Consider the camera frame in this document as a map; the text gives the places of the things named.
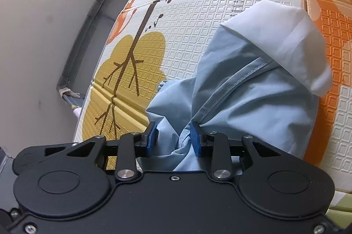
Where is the light blue shirt white collar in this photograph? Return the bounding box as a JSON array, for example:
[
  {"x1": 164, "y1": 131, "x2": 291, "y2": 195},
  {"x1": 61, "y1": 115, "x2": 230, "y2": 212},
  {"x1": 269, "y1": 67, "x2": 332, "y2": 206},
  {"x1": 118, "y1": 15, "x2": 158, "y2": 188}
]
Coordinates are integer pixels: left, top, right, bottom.
[{"x1": 140, "y1": 0, "x2": 332, "y2": 171}]

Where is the colourful foam play mat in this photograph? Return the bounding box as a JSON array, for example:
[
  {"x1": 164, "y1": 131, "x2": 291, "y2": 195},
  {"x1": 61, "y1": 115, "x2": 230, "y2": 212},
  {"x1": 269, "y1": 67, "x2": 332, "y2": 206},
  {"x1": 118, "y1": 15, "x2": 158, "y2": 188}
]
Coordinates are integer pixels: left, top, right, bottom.
[{"x1": 74, "y1": 0, "x2": 351, "y2": 226}]

